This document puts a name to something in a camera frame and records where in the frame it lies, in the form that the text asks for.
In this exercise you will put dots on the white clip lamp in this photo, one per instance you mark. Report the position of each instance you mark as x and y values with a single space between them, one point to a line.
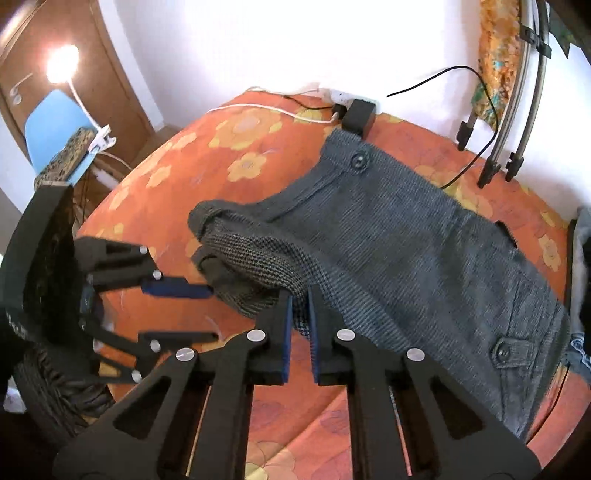
99 138

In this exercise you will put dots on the orange patterned hanging cloth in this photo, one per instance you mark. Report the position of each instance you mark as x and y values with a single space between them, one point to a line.
496 55

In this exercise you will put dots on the wooden door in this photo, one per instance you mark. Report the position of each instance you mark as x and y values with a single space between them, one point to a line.
106 60

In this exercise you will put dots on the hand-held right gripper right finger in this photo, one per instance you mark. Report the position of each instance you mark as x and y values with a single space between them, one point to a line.
315 333

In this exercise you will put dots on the small black plug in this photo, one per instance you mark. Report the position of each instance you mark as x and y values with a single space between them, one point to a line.
339 112

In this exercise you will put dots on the folded metal rack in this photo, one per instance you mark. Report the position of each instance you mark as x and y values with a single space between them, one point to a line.
531 92

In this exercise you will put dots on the white power strip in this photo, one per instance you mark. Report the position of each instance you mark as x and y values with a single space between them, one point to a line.
339 97

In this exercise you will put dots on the orange floral bed sheet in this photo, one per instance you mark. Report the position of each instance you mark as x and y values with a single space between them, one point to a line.
184 184

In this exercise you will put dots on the grey pants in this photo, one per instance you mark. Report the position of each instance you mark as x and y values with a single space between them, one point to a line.
392 240

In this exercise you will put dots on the black power adapter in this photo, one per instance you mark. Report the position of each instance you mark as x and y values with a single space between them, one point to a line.
359 117

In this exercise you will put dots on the leopard print cloth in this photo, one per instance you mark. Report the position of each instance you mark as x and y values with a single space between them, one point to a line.
64 154

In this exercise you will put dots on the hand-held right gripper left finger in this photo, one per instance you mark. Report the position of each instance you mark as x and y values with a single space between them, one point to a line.
287 333

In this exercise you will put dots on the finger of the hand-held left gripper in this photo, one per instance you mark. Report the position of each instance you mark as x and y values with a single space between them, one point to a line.
184 337
175 290

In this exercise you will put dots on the blue chair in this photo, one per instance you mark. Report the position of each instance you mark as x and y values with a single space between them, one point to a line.
51 120

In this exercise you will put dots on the dark cloth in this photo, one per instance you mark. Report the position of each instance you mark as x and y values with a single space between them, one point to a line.
581 286

